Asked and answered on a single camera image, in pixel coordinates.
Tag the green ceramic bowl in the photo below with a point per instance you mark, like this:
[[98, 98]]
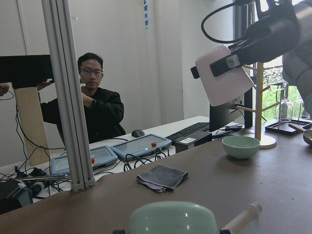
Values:
[[240, 147]]

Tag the aluminium frame post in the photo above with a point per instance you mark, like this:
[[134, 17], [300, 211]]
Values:
[[63, 58]]

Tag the reacher grabber tool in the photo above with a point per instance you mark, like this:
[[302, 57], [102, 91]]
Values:
[[44, 178]]

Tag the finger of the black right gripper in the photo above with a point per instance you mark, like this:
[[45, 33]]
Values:
[[194, 72]]

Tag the black computer mouse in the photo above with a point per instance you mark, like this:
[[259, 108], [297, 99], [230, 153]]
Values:
[[137, 133]]

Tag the black small box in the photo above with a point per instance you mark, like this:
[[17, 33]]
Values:
[[192, 140]]

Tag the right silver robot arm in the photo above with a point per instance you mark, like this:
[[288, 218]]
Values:
[[297, 63]]

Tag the black plastic device housing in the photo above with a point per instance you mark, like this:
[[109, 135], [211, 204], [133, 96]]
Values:
[[14, 195]]

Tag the grey folded cloth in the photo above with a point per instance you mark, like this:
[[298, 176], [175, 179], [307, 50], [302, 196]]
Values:
[[162, 178]]

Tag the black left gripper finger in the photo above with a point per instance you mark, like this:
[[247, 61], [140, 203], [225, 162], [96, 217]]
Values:
[[119, 232]]

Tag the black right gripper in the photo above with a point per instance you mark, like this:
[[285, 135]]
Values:
[[275, 33]]

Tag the person in black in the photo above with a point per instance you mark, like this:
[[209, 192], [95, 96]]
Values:
[[103, 109]]

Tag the wooden mug tree stand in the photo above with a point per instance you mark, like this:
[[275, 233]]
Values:
[[266, 142]]

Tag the black monitor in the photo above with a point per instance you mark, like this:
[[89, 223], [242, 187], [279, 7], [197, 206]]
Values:
[[222, 115]]

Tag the blue teach pendant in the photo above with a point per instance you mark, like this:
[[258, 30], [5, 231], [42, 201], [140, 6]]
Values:
[[100, 157], [139, 147]]

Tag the black tray with glasses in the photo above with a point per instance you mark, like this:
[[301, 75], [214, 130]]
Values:
[[282, 127]]

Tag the black keyboard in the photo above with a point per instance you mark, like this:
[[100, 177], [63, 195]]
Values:
[[197, 127]]

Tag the wooden monitor stand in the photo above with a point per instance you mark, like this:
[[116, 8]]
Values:
[[31, 120]]

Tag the green plastic cup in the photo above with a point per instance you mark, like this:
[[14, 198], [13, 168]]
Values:
[[172, 217]]

